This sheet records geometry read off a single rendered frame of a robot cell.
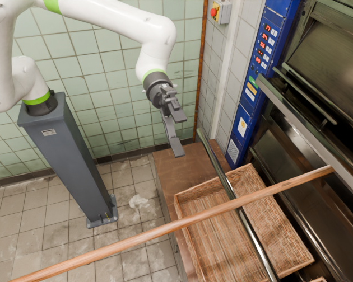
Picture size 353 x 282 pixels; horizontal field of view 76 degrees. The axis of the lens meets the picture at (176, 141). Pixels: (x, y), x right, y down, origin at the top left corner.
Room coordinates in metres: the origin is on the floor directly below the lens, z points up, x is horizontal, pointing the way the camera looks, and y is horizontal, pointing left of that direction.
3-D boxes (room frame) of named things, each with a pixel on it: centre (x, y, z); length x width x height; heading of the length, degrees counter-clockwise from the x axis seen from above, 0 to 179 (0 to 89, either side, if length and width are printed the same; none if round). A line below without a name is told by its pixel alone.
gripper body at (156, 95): (0.56, 0.04, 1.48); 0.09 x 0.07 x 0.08; 17
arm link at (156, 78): (0.63, 0.06, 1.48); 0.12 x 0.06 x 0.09; 107
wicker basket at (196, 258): (0.45, -0.29, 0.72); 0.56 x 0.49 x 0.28; 17
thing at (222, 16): (1.40, -0.25, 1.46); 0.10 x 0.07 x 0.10; 16
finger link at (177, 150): (0.43, 0.00, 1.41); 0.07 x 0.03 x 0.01; 17
